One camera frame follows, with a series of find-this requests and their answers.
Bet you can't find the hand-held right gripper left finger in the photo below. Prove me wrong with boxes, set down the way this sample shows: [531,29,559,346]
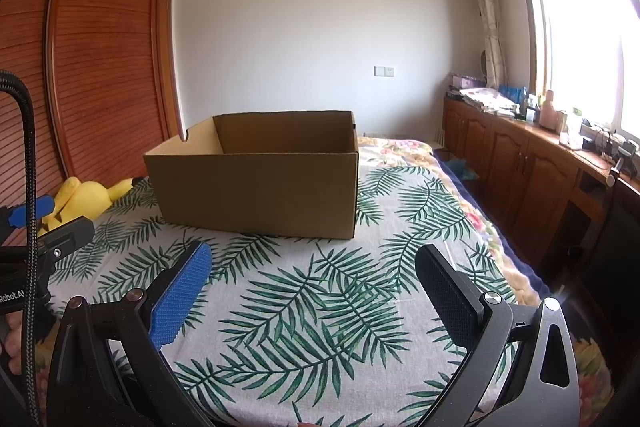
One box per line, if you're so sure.
[47,241,216,427]

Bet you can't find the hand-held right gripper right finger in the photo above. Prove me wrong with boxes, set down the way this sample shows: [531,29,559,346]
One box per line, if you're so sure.
[415,244,581,427]

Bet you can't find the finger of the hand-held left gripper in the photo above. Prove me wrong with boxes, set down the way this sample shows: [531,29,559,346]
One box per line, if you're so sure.
[9,196,55,229]
[39,217,96,261]

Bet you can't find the cardboard box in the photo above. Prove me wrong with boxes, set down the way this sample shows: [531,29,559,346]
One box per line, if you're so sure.
[143,110,360,241]

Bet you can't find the person's left hand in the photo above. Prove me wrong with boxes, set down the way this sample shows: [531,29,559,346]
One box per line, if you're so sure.
[0,314,31,376]

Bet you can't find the yellow plush toy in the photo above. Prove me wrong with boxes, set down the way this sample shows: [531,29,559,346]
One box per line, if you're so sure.
[39,177,137,236]

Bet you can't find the floral quilt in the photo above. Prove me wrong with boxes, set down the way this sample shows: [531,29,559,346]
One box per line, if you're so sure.
[357,137,632,427]

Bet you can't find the leaf-print bed sheet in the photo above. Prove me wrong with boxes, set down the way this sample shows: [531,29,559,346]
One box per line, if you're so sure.
[47,174,551,427]

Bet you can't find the teal cloth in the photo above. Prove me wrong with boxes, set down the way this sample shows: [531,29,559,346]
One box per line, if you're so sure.
[447,158,479,180]

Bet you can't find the long wooden cabinet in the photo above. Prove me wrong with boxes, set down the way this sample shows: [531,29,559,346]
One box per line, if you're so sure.
[442,94,640,269]

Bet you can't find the wooden slatted wardrobe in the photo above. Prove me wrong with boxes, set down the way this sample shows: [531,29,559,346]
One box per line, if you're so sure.
[0,0,187,229]

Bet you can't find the black chair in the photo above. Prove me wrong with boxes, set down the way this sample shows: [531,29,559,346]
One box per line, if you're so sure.
[565,179,640,309]

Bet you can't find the stack of papers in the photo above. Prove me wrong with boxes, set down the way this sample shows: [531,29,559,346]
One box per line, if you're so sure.
[459,87,519,113]

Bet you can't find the clear plastic container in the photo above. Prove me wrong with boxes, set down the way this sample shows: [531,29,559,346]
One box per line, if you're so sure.
[559,108,584,148]

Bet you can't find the pink bottle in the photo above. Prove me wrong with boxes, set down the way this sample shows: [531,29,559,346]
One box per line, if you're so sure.
[539,89,559,130]

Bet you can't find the blue packs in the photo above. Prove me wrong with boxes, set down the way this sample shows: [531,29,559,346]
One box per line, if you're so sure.
[498,84,529,103]

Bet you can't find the beige patterned curtain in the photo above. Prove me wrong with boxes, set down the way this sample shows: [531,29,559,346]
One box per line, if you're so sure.
[460,0,509,90]

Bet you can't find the wooden framed window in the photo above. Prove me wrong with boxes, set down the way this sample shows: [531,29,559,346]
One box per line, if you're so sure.
[506,0,640,138]

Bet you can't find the black braided cable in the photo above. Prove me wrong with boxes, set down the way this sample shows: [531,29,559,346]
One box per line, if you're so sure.
[0,71,42,427]

